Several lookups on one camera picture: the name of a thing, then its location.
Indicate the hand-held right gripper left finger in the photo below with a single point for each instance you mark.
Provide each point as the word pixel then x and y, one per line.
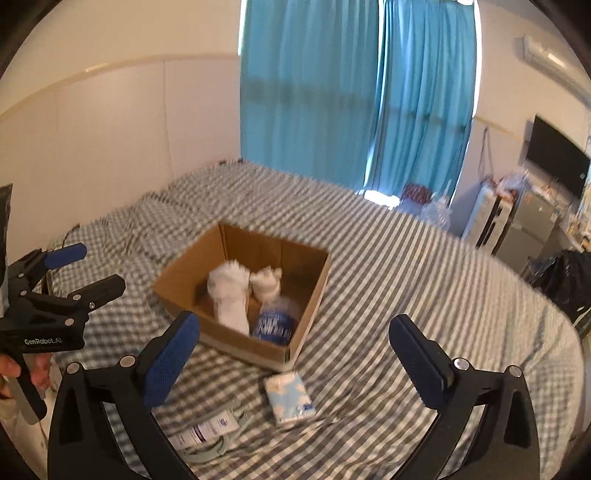
pixel 168 367

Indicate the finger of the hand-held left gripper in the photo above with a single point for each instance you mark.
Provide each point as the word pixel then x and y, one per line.
pixel 104 288
pixel 67 255

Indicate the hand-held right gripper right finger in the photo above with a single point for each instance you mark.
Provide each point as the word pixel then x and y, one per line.
pixel 421 367

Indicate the person's left hand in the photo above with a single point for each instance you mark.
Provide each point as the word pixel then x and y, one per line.
pixel 10 369

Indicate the white labelled flat packet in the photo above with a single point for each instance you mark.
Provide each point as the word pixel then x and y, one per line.
pixel 203 431

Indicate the cardboard box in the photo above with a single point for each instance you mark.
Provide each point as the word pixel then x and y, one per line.
pixel 182 288

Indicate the long white rolled sock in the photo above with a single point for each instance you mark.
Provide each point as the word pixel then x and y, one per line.
pixel 228 295

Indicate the grey checked bed sheet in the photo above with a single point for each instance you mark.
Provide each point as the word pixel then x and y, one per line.
pixel 397 263

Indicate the blue-labelled water bottle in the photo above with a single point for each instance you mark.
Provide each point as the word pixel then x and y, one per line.
pixel 274 323

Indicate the cloud print tissue packet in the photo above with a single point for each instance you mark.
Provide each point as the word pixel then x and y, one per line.
pixel 288 399

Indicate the short white rolled sock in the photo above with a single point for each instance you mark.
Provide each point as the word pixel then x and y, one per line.
pixel 267 284

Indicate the clear water bottle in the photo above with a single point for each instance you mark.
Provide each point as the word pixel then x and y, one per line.
pixel 436 214

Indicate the white appliance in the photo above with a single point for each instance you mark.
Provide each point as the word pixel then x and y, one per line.
pixel 485 221

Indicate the black plastic bag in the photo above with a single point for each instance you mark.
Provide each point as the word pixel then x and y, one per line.
pixel 568 281

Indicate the red patterned box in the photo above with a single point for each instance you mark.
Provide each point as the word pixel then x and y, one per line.
pixel 415 196

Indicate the silver fridge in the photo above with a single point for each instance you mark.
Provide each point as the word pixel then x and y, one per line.
pixel 531 230

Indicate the clear plastic bag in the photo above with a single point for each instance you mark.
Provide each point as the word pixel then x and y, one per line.
pixel 512 182

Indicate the black television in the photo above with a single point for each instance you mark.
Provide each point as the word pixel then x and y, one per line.
pixel 556 157

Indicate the blue curtain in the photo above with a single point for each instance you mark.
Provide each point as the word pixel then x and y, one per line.
pixel 425 92
pixel 304 83

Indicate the white air conditioner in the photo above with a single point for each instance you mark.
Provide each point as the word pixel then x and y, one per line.
pixel 547 57

